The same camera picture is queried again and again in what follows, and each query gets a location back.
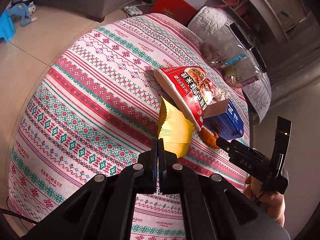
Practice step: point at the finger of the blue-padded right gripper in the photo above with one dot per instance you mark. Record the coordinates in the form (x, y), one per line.
(225, 145)

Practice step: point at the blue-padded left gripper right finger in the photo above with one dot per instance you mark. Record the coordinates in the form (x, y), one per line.
(212, 207)

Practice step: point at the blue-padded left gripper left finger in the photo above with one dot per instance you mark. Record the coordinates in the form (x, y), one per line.
(103, 207)

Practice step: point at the dark blue cardboard box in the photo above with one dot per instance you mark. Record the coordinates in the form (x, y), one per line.
(223, 119)

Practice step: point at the yellow snack wrapper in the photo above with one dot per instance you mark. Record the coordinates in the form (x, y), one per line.
(175, 130)

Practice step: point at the red instant noodle cup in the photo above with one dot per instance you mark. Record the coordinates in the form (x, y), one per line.
(190, 89)

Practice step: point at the person's right hand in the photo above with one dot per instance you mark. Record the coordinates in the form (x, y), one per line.
(275, 201)

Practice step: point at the clear jar purple label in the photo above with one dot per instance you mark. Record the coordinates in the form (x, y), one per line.
(243, 69)

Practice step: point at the clear jar teal label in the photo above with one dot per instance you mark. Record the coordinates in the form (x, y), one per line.
(224, 44)

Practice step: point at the patterned woven tablecloth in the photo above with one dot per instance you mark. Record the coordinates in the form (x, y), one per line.
(98, 107)

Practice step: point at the red and white bag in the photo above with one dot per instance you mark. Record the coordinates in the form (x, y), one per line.
(180, 10)

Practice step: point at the blue plush toy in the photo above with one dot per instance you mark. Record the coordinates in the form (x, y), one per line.
(24, 12)

